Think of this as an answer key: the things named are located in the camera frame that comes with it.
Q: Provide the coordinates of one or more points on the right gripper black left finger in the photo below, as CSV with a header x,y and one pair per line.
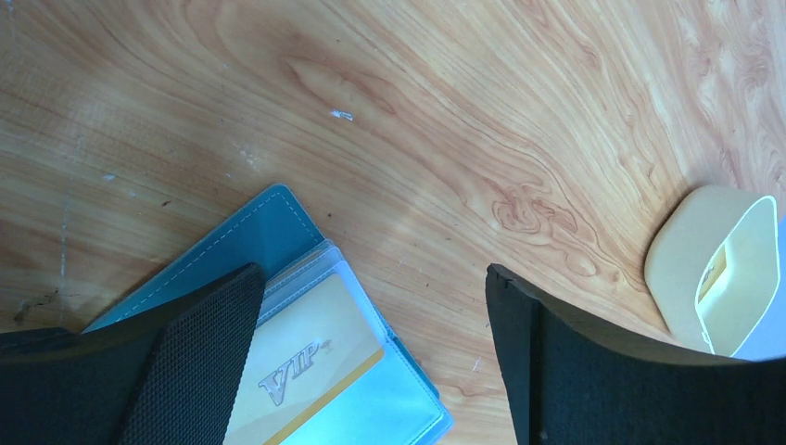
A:
x,y
168,375

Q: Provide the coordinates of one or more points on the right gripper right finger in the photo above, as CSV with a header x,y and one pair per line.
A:
x,y
572,377

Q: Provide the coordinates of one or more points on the gold VIP card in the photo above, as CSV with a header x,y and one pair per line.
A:
x,y
299,361

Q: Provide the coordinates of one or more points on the blue card holder wallet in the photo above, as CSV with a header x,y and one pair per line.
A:
x,y
392,403

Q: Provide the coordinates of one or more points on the card lying in tray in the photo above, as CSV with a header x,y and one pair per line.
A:
x,y
714,269

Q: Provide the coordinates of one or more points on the cream oval plastic tray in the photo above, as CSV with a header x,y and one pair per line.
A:
x,y
711,216

